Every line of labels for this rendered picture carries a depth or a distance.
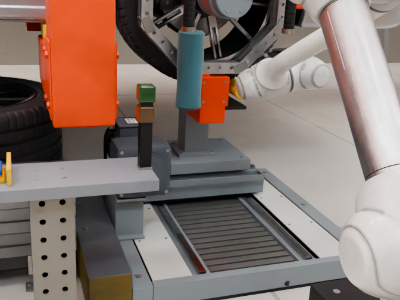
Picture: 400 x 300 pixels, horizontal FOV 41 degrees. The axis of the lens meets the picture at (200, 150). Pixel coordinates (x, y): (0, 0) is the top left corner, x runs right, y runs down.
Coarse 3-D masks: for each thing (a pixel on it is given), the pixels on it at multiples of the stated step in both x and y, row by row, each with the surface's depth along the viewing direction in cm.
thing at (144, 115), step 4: (136, 108) 129; (140, 108) 126; (144, 108) 126; (148, 108) 126; (152, 108) 127; (136, 112) 129; (140, 112) 126; (144, 112) 126; (148, 112) 127; (152, 112) 127; (136, 116) 129; (140, 116) 126; (144, 116) 127; (148, 116) 127; (152, 116) 127; (140, 120) 127; (144, 120) 127; (148, 120) 127; (152, 120) 128
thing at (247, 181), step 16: (176, 176) 207; (192, 176) 209; (208, 176) 211; (224, 176) 214; (240, 176) 210; (256, 176) 213; (176, 192) 203; (192, 192) 205; (208, 192) 208; (224, 192) 210; (240, 192) 213
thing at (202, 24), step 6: (174, 0) 198; (180, 0) 199; (174, 6) 199; (162, 12) 200; (174, 12) 200; (180, 18) 201; (204, 18) 204; (222, 18) 207; (174, 24) 201; (180, 24) 202; (198, 24) 204; (204, 24) 205; (222, 24) 207; (204, 30) 206
